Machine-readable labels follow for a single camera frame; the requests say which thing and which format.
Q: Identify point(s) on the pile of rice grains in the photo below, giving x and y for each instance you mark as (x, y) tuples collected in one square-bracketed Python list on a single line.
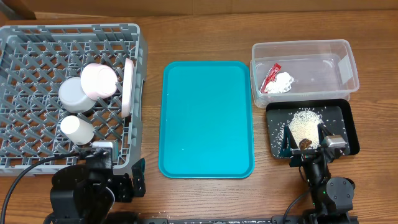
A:
[(303, 124)]

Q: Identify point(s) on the grey bowl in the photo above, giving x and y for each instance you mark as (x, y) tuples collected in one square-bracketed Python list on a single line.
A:
[(73, 97)]

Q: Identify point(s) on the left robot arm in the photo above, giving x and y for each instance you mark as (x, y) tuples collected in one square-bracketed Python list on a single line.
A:
[(84, 194)]

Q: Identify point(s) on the white tissue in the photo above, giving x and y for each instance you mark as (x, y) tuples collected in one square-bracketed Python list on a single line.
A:
[(282, 83)]

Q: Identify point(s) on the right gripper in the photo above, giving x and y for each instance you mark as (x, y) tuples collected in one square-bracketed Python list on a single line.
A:
[(306, 154)]

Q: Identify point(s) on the red snack wrapper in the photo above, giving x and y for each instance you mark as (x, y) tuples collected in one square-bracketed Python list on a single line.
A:
[(270, 77)]

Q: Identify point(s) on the small white dish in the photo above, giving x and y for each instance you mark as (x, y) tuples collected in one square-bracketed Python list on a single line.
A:
[(98, 81)]

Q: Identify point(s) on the clear plastic bin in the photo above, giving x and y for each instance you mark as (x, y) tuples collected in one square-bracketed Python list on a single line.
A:
[(321, 69)]

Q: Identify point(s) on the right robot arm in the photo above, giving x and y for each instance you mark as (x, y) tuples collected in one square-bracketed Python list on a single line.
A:
[(332, 197)]

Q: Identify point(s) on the teal plastic tray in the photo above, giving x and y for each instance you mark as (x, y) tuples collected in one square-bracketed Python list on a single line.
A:
[(206, 127)]

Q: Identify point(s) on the black plastic tray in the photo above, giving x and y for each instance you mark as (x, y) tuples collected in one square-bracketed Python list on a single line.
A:
[(352, 146)]

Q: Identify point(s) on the brown food lump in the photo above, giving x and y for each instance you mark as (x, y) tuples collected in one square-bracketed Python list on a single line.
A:
[(305, 144)]

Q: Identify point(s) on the large white plate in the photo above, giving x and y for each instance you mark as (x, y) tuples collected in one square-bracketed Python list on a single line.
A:
[(127, 88)]

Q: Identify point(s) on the white cup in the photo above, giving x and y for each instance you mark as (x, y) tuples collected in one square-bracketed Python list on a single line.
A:
[(77, 130)]

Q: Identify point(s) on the grey plastic dish rack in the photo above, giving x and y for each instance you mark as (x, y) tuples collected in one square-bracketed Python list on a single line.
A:
[(35, 61)]

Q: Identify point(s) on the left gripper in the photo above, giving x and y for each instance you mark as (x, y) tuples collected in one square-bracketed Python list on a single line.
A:
[(122, 182)]

